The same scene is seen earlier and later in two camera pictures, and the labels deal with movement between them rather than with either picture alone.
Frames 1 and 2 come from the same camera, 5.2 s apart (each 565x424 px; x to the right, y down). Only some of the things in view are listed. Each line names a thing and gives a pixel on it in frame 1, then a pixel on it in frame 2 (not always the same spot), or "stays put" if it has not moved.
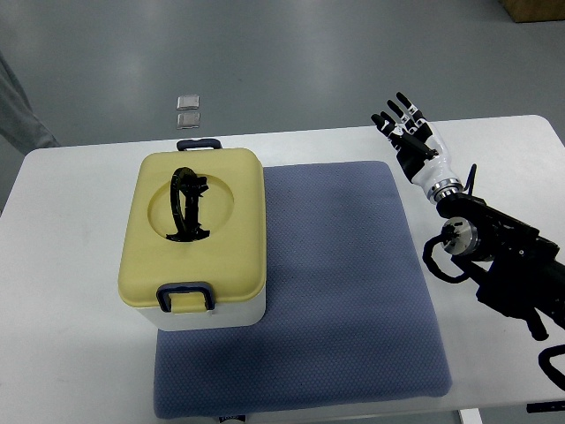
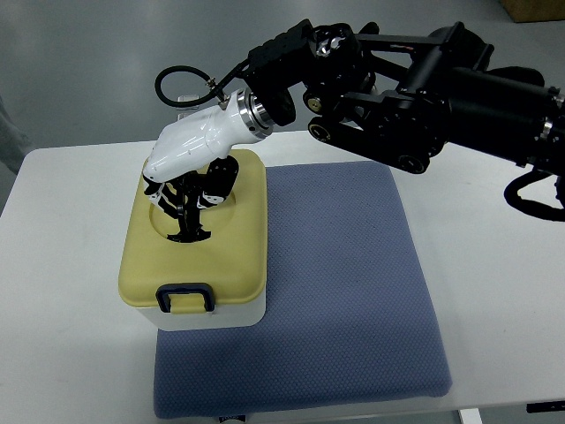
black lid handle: x=186 y=181 stays put
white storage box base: x=244 y=313 stays put
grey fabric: x=19 y=127 → x=15 y=146
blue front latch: x=165 y=290 stays put
